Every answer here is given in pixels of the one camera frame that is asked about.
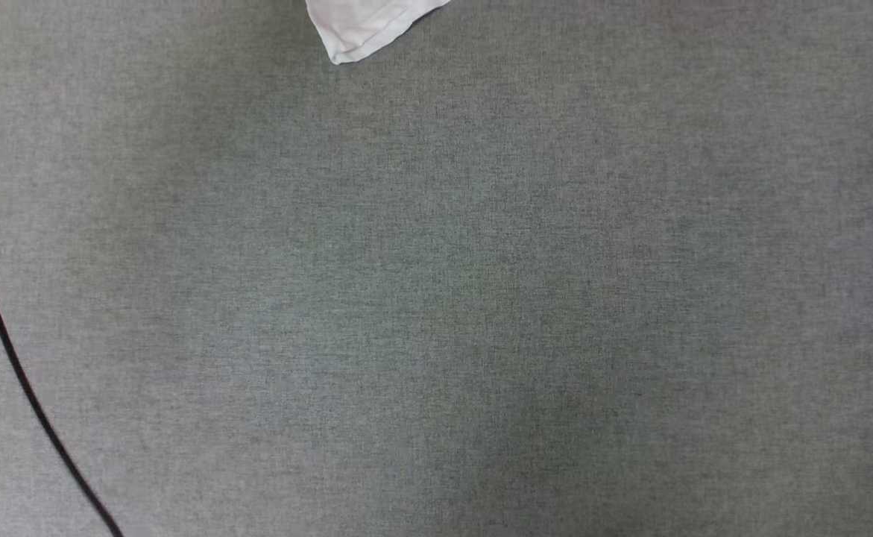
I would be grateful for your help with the red basketball jersey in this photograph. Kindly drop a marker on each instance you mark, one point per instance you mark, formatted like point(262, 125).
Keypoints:
point(358, 22)

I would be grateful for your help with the grey fabric sofa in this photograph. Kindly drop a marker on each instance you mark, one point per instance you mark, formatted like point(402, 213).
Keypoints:
point(481, 298)

